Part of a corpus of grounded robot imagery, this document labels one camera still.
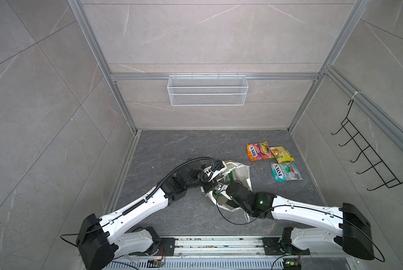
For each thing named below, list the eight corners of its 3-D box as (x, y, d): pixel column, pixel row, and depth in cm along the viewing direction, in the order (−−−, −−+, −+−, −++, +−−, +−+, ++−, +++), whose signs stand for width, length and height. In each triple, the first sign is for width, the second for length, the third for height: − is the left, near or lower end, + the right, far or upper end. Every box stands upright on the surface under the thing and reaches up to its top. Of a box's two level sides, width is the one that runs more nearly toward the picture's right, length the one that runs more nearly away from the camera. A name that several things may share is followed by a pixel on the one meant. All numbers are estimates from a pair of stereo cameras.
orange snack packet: (249, 161, 106) (250, 157, 103) (245, 144, 115) (246, 140, 111) (270, 161, 106) (272, 157, 103) (265, 144, 115) (267, 140, 112)
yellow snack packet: (275, 165, 104) (278, 160, 100) (268, 151, 111) (270, 146, 107) (291, 162, 105) (295, 157, 101) (283, 148, 112) (286, 143, 108)
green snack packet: (275, 181, 96) (276, 179, 94) (269, 164, 104) (271, 161, 102) (300, 181, 96) (302, 179, 94) (292, 164, 104) (295, 161, 102)
